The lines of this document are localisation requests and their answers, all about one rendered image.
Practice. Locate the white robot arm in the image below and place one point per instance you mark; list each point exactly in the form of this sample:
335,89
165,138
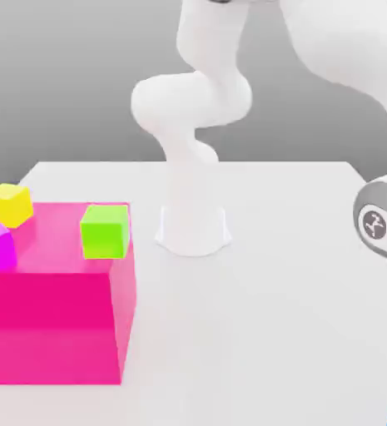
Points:
193,100

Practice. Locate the small green cube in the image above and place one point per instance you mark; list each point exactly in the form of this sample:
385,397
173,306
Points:
104,233

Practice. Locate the small yellow cube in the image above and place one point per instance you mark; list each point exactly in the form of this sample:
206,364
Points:
8,204

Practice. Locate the large pink box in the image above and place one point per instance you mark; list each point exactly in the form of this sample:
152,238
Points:
46,316

